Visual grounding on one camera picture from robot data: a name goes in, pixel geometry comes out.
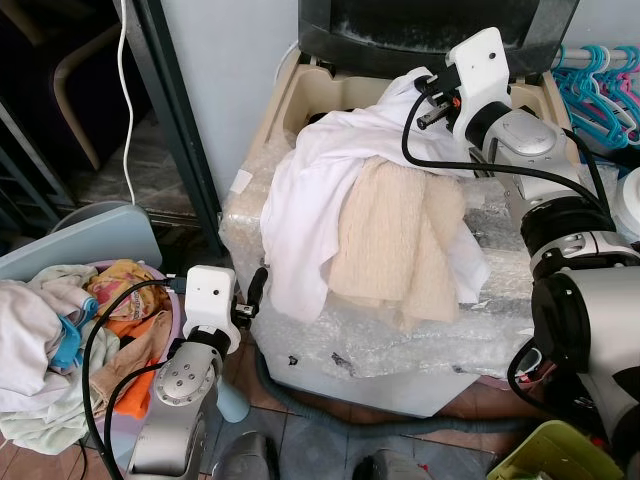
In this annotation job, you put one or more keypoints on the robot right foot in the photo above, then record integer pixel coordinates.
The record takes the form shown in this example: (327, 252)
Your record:
(390, 468)

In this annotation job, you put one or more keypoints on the dark grey washer lid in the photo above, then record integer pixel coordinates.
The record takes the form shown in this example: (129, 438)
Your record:
(380, 40)

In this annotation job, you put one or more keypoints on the white crumpled cloth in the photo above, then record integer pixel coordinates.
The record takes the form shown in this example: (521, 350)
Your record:
(25, 340)

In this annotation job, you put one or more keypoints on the teal plastic clothes hanger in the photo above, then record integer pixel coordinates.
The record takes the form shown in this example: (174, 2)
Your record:
(585, 100)

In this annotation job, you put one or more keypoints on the yellow patterned cloth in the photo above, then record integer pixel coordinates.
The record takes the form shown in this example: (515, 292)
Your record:
(120, 285)

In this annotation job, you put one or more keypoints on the dark metal shelf post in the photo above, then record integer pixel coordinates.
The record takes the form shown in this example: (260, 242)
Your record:
(175, 120)

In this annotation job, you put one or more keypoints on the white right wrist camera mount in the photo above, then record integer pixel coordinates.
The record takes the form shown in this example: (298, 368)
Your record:
(480, 62)

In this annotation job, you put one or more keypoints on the grey clothes rail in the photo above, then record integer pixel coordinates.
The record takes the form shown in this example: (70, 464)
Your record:
(572, 56)

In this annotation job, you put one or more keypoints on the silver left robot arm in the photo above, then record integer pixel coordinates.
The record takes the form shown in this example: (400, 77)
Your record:
(180, 425)

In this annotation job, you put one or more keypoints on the white shirt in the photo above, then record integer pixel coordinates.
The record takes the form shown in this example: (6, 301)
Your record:
(310, 190)

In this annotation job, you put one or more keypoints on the orange cloth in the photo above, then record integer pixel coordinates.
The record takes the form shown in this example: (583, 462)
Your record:
(135, 395)

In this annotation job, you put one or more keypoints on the pale green cloth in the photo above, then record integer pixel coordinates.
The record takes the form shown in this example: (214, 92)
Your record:
(40, 430)

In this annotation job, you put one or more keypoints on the light blue plastic stool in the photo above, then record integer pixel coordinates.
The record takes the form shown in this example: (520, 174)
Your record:
(90, 240)

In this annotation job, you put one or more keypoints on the black metal rack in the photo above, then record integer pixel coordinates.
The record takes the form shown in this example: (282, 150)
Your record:
(15, 140)

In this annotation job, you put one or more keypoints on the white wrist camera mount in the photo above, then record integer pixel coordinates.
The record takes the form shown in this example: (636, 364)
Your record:
(480, 62)
(210, 295)

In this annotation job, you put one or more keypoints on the bent wooden chair frame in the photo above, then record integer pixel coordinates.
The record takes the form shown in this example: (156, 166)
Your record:
(62, 90)

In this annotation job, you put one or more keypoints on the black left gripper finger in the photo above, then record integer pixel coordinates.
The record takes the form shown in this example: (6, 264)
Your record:
(258, 286)

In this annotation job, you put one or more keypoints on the pink plastic clothes hanger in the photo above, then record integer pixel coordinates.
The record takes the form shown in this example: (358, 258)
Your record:
(630, 85)

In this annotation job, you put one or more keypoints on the teal cloth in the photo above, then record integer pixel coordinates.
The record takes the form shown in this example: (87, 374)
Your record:
(70, 345)

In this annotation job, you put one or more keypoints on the white jar green lid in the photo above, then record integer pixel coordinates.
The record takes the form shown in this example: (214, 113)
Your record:
(630, 205)

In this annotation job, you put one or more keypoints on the tan towel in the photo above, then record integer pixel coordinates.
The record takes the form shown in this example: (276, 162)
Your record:
(115, 370)

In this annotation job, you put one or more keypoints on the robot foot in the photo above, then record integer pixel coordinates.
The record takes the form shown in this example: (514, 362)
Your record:
(390, 468)
(248, 460)

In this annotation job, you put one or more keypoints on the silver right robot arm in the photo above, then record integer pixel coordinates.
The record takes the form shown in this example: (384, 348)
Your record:
(585, 320)

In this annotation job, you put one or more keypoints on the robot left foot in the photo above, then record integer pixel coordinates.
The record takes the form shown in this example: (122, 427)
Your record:
(248, 460)

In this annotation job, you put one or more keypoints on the clear bubble wrap sheet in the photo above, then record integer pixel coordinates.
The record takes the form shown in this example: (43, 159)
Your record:
(400, 345)

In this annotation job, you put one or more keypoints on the yellow-green plastic basket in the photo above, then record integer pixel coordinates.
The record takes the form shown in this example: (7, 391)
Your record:
(550, 455)

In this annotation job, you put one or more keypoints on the beige top-loading washing machine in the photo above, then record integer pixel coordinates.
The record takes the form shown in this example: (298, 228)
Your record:
(400, 396)

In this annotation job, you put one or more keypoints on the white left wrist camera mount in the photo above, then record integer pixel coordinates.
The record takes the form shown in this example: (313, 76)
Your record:
(210, 295)

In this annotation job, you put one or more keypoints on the beige knitted towel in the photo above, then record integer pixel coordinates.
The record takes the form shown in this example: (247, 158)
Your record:
(390, 240)

